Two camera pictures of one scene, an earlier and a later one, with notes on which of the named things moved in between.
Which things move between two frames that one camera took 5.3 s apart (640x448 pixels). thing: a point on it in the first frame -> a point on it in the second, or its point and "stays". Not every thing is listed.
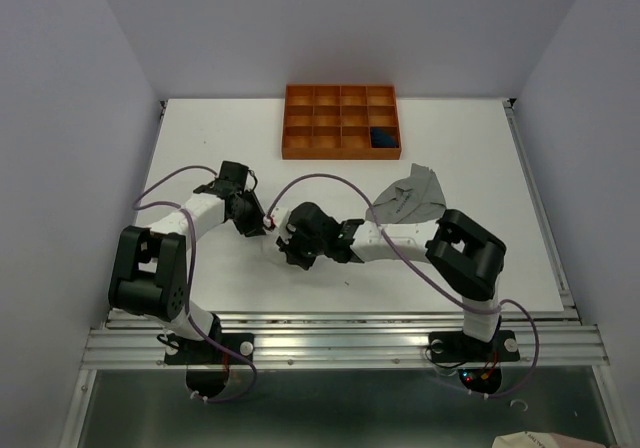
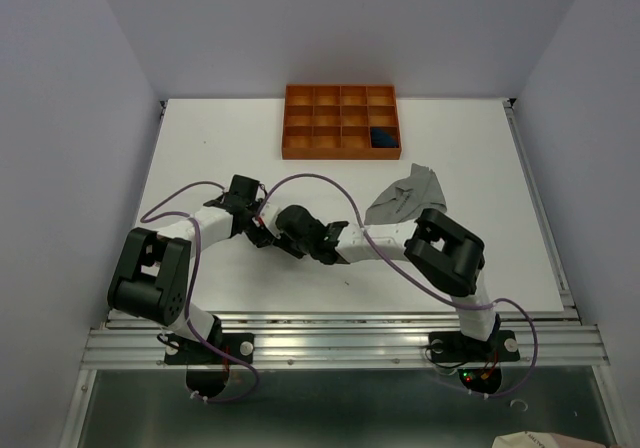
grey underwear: x=414 y=200 stays
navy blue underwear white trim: x=381 y=138 stays
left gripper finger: x=248 y=229 -> x=261 y=241
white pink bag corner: x=533 y=439 stays
